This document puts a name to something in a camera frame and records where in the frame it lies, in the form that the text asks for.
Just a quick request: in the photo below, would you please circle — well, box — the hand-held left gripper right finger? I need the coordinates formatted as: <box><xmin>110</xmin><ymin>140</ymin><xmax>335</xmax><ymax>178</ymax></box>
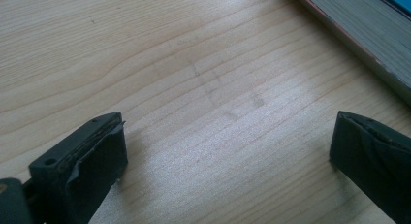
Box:
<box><xmin>329</xmin><ymin>110</ymin><xmax>411</xmax><ymax>224</ymax></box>

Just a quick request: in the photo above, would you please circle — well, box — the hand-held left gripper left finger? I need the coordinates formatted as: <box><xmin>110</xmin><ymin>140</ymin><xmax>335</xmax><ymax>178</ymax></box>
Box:
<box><xmin>28</xmin><ymin>112</ymin><xmax>129</xmax><ymax>224</ymax></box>

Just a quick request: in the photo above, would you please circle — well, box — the thick blue book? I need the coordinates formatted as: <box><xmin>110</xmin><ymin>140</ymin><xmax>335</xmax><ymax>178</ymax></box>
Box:
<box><xmin>288</xmin><ymin>0</ymin><xmax>411</xmax><ymax>106</ymax></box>

